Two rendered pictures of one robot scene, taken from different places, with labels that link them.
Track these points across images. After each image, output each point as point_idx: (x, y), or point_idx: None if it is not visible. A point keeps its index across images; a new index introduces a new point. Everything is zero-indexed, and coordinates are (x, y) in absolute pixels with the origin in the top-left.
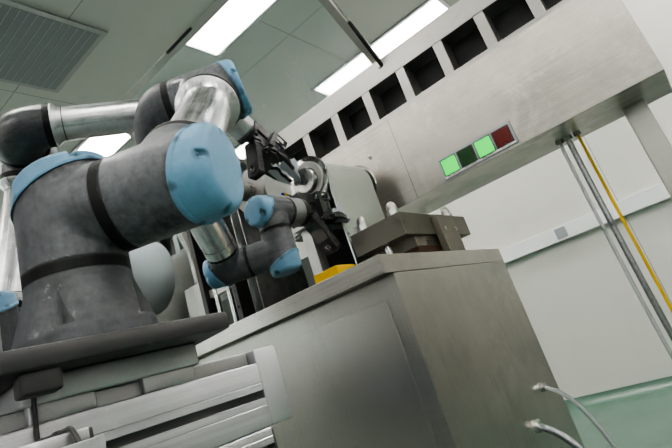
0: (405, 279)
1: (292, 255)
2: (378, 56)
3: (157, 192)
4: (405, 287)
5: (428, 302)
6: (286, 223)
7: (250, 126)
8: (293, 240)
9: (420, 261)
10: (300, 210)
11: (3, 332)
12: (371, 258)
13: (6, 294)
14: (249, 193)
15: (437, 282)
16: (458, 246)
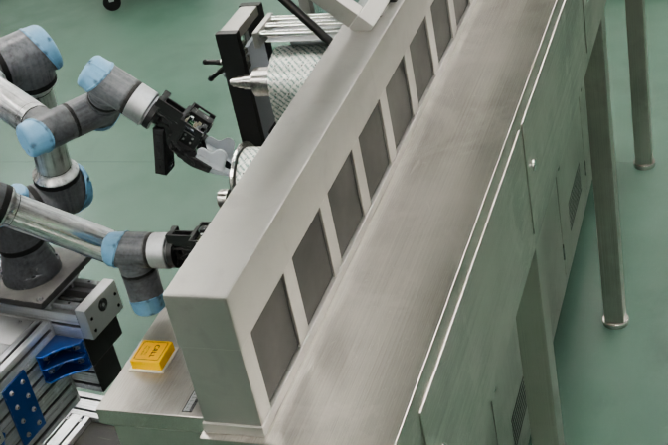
0: (131, 433)
1: (136, 307)
2: (350, 15)
3: None
4: (128, 438)
5: None
6: (130, 278)
7: (137, 121)
8: (139, 294)
9: (166, 423)
10: (154, 264)
11: (7, 238)
12: (99, 403)
13: None
14: (268, 95)
15: (191, 444)
16: None
